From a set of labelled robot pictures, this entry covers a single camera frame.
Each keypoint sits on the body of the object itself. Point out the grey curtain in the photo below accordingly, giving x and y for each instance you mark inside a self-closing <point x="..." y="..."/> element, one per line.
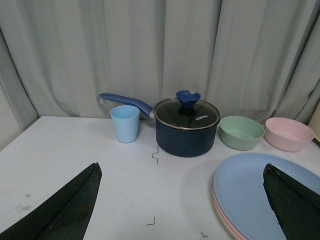
<point x="254" y="58"/>

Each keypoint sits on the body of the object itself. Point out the pink bowl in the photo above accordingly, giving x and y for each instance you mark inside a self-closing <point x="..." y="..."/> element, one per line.
<point x="287" y="134"/>

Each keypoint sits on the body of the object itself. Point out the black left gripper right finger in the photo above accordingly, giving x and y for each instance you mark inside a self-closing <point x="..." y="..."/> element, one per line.
<point x="296" y="207"/>

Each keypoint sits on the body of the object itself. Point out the dark blue saucepan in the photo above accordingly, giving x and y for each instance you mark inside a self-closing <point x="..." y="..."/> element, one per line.
<point x="176" y="142"/>

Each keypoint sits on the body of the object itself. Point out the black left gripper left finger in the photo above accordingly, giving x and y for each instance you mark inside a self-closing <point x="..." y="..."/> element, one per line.
<point x="63" y="216"/>

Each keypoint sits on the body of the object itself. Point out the glass pot lid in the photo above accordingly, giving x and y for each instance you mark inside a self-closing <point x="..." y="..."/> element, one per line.
<point x="187" y="112"/>

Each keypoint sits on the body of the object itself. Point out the cream plate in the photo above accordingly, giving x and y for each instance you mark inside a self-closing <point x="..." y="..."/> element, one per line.
<point x="228" y="228"/>

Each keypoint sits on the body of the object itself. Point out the green bowl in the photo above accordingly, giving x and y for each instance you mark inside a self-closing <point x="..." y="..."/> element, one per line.
<point x="240" y="133"/>

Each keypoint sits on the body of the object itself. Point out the light blue plate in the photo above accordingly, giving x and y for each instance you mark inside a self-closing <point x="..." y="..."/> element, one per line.
<point x="239" y="191"/>

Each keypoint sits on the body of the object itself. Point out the light blue cup left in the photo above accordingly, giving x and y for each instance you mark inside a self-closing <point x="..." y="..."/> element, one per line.
<point x="125" y="120"/>

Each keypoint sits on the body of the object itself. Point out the pink plate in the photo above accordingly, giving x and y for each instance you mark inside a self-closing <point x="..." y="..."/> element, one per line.
<point x="220" y="211"/>

